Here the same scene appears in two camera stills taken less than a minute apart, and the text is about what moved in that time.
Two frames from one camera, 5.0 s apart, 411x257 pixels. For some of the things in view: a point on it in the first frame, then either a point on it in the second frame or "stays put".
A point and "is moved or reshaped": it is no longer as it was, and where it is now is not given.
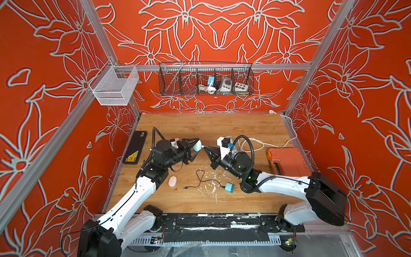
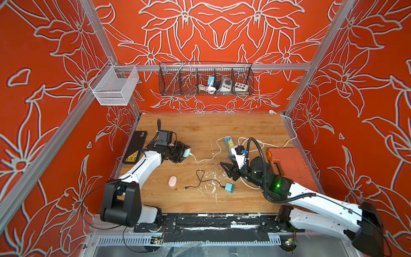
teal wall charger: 229,187 stays put
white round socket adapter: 226,84 stays put
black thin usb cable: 203,181 stays put
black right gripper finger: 213,152 to 231,169
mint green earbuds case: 197,146 is moved or reshaped
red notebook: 288,161 stays put
